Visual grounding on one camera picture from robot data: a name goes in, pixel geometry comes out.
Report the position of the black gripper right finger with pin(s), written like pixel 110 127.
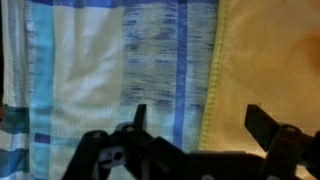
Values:
pixel 286 150

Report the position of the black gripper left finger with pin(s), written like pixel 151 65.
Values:
pixel 110 153

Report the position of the yellow towel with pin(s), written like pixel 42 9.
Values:
pixel 266 60

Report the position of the blue plaid bed cover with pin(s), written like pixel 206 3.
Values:
pixel 100 60

